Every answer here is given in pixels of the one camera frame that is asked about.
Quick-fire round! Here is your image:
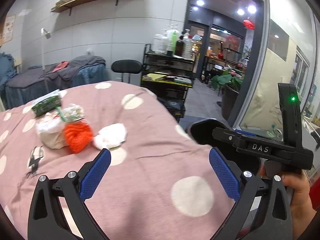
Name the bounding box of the clear pump bottle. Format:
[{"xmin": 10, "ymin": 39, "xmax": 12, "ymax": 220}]
[{"xmin": 182, "ymin": 28, "xmax": 195, "ymax": 59}]

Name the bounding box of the grey blanket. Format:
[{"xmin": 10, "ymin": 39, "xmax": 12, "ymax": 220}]
[{"xmin": 7, "ymin": 56, "xmax": 107, "ymax": 86}]

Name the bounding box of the white crumpled tissue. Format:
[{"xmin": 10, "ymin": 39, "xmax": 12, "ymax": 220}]
[{"xmin": 93, "ymin": 123, "xmax": 128, "ymax": 151}]

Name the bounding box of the white pump bottle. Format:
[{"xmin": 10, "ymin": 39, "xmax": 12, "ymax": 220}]
[{"xmin": 153, "ymin": 33, "xmax": 168, "ymax": 54}]

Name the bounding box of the black stool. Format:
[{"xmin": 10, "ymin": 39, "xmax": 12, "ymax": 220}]
[{"xmin": 111, "ymin": 59, "xmax": 143, "ymax": 83}]

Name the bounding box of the black trolley cart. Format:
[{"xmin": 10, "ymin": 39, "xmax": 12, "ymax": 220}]
[{"xmin": 140, "ymin": 44, "xmax": 197, "ymax": 123}]

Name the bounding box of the blue cloth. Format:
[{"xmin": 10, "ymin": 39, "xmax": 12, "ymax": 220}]
[{"xmin": 0, "ymin": 52, "xmax": 18, "ymax": 91}]

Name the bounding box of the white floor lamp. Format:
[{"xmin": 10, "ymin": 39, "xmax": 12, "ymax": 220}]
[{"xmin": 41, "ymin": 28, "xmax": 52, "ymax": 93}]

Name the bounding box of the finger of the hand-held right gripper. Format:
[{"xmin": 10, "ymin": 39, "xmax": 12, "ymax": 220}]
[
  {"xmin": 234, "ymin": 130, "xmax": 257, "ymax": 137},
  {"xmin": 212, "ymin": 127, "xmax": 252, "ymax": 147}
]

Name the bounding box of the dark brown pump bottle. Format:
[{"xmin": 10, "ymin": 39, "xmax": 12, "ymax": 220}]
[{"xmin": 175, "ymin": 33, "xmax": 187, "ymax": 57}]

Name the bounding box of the person's right hand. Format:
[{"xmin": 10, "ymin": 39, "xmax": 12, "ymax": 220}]
[{"xmin": 258, "ymin": 165, "xmax": 313, "ymax": 214}]

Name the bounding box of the dark door frame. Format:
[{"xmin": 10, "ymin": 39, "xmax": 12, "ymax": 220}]
[{"xmin": 184, "ymin": 0, "xmax": 266, "ymax": 130}]

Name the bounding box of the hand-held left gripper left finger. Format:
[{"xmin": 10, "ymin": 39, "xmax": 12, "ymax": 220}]
[{"xmin": 27, "ymin": 147, "xmax": 112, "ymax": 240}]

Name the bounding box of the pink polka dot blanket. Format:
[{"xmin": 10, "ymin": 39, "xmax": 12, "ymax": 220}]
[{"xmin": 0, "ymin": 81, "xmax": 241, "ymax": 240}]

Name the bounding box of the green pump bottle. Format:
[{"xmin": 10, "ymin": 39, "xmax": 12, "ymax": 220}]
[{"xmin": 165, "ymin": 24, "xmax": 181, "ymax": 56}]

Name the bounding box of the green potted plant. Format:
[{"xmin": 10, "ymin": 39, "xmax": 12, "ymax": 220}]
[{"xmin": 211, "ymin": 69, "xmax": 245, "ymax": 91}]

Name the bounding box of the green and white wrapper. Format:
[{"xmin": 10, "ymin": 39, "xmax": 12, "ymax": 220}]
[{"xmin": 57, "ymin": 103, "xmax": 85, "ymax": 123}]

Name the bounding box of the green snack packet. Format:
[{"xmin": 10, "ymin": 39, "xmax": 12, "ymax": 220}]
[{"xmin": 31, "ymin": 92, "xmax": 62, "ymax": 117}]

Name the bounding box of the black plant pot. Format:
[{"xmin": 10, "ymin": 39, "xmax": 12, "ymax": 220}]
[{"xmin": 221, "ymin": 85, "xmax": 241, "ymax": 121}]

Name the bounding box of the person's right forearm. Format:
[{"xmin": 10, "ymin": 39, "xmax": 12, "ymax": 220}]
[{"xmin": 291, "ymin": 204, "xmax": 318, "ymax": 240}]

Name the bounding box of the yellow paper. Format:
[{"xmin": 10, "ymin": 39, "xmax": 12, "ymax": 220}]
[{"xmin": 146, "ymin": 73, "xmax": 167, "ymax": 81}]

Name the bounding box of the wall poster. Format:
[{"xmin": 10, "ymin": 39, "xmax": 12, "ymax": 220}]
[{"xmin": 3, "ymin": 14, "xmax": 16, "ymax": 43}]

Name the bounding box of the white crumpled bag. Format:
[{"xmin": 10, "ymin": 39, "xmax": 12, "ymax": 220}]
[{"xmin": 35, "ymin": 112, "xmax": 68, "ymax": 151}]

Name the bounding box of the massage bed with blankets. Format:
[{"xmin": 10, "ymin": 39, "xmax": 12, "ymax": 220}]
[{"xmin": 5, "ymin": 64, "xmax": 108, "ymax": 109}]

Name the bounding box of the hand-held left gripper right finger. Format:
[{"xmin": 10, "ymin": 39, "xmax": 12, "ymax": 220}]
[{"xmin": 209, "ymin": 147, "xmax": 293, "ymax": 240}]

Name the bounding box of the orange yarn ball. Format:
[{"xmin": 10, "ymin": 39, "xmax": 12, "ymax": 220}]
[{"xmin": 64, "ymin": 120, "xmax": 94, "ymax": 154}]

